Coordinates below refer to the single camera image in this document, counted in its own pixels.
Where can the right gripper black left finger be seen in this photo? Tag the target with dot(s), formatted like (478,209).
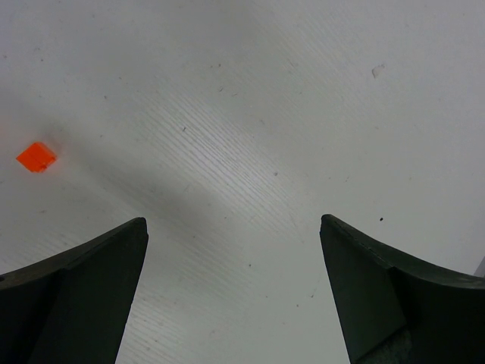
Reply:
(73,307)

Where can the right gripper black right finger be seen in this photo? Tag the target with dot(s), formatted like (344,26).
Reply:
(396,308)

